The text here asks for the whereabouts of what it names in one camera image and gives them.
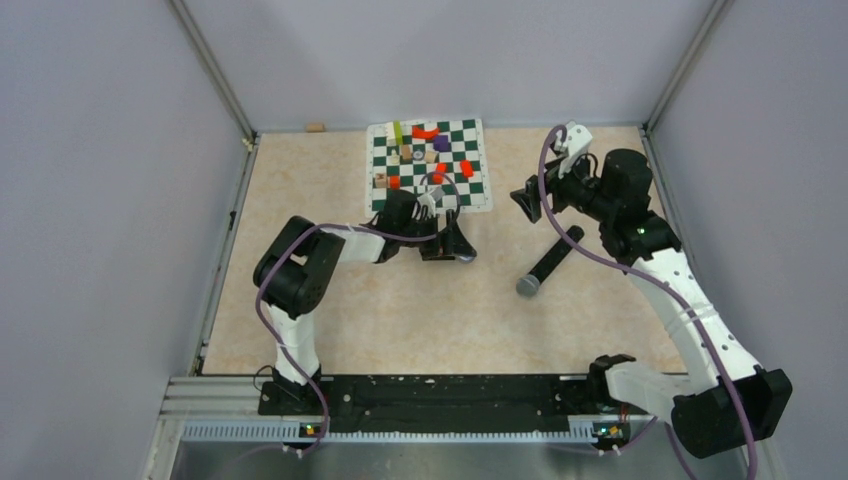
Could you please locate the wooden cork piece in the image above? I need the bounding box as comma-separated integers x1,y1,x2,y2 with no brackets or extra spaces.
305,122,326,133

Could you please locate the red cylinder block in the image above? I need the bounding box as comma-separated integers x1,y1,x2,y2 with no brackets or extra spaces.
431,162,448,185

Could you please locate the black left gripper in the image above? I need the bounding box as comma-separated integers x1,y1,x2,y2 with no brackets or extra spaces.
397,209,475,260

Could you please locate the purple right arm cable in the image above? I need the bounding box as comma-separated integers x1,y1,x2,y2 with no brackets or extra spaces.
537,124,758,480

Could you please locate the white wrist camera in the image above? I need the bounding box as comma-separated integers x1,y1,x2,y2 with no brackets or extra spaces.
553,120,593,178
417,186,444,218

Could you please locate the black microphone grey head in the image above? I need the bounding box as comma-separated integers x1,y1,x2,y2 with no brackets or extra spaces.
515,225,585,298

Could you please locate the yellow-green block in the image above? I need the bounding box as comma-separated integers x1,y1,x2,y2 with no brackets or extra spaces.
387,121,403,146

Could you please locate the green white chessboard mat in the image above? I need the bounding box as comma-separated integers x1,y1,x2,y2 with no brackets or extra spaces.
364,118,494,217

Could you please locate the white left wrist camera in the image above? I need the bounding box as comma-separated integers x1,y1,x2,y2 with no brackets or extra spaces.
417,186,444,218

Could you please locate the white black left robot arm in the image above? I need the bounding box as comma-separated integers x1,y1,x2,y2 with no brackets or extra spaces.
253,186,477,414

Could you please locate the purple block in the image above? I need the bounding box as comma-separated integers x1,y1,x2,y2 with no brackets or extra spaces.
432,135,451,152

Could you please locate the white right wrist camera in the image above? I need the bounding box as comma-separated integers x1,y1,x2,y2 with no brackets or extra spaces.
553,120,593,178

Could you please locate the aluminium frame rail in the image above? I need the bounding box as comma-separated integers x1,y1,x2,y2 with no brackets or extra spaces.
142,374,790,480

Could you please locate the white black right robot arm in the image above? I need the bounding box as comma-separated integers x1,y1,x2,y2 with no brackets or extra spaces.
510,149,793,459

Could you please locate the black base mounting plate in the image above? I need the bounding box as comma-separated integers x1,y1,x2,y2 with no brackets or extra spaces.
258,374,639,434

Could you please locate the red arch block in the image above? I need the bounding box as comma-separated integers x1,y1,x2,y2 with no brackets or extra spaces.
411,125,440,141

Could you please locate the red block right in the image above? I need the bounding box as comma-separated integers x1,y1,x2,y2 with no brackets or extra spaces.
459,160,475,179

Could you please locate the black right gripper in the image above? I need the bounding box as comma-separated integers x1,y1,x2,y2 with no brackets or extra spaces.
512,148,617,222

